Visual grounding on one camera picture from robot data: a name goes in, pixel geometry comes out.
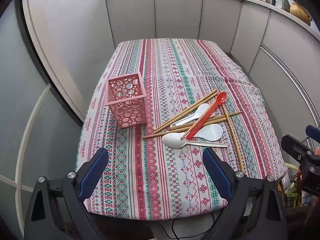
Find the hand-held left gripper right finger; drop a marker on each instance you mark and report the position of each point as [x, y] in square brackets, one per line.
[217, 172]

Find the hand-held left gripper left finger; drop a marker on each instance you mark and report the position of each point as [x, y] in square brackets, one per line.
[95, 170]

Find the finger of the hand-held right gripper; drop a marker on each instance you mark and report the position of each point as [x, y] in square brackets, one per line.
[313, 133]
[295, 148]

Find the white rice paddle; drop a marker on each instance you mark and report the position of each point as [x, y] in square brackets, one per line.
[212, 132]
[203, 110]

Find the white plastic spoon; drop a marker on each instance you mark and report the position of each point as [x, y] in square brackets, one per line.
[172, 140]

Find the pink perforated utensil holder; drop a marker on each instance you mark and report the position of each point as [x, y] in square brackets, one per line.
[130, 115]

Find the red plastic spoon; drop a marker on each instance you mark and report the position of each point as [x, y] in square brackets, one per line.
[221, 97]

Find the corn cob in husk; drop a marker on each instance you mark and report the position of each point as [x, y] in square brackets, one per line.
[291, 166]

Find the green white plastic bag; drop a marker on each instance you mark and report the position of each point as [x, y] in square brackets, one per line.
[291, 191]

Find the frosted glass door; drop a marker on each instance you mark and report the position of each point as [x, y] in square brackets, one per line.
[25, 105]

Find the striped patterned tablecloth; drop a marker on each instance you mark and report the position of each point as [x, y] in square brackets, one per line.
[170, 80]

